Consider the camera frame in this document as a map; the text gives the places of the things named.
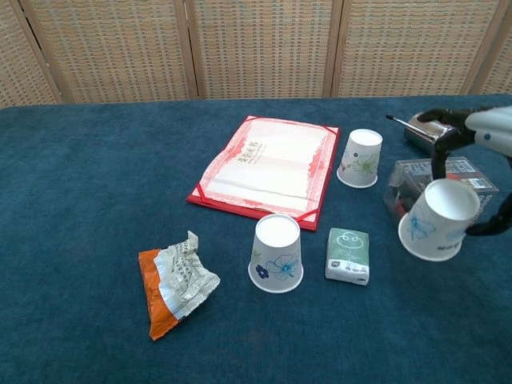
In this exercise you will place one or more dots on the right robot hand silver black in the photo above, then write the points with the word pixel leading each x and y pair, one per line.
pixel 490 128

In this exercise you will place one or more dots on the paper cup light blue flower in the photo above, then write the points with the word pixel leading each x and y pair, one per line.
pixel 432 224

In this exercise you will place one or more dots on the paper cup dark blue flower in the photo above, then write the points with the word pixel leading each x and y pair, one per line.
pixel 276 248

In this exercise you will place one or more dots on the shiny steel cup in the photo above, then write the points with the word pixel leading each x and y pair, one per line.
pixel 420 134

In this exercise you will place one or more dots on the black tipped metal stick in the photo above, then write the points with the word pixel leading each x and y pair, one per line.
pixel 406 124

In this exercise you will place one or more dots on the clear box of capsules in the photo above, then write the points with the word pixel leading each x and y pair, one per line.
pixel 412 180

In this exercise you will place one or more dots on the paper cup green flower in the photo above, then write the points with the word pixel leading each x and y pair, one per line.
pixel 360 160

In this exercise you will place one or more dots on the green white tissue pack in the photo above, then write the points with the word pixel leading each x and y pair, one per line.
pixel 347 256

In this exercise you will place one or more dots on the certificate paper red border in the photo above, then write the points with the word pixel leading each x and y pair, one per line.
pixel 272 168

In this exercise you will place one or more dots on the woven folding screen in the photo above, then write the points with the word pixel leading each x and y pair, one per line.
pixel 260 48

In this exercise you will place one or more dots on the red certificate folder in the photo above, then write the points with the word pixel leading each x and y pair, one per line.
pixel 240 209

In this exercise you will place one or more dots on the crumpled orange silver wrapper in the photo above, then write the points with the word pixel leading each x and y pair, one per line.
pixel 180 280

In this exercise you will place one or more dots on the blue carpet table cover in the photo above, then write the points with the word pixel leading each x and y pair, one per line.
pixel 80 180

